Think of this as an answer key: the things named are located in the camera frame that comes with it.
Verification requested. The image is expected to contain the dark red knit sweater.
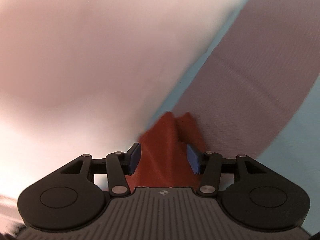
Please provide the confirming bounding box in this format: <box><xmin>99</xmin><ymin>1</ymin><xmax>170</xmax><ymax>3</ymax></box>
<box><xmin>126</xmin><ymin>112</ymin><xmax>206</xmax><ymax>191</ymax></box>

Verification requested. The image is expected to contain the blue grey patterned bedsheet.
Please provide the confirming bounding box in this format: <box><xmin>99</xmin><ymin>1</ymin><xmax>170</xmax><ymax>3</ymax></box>
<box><xmin>147</xmin><ymin>0</ymin><xmax>320</xmax><ymax>181</ymax></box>

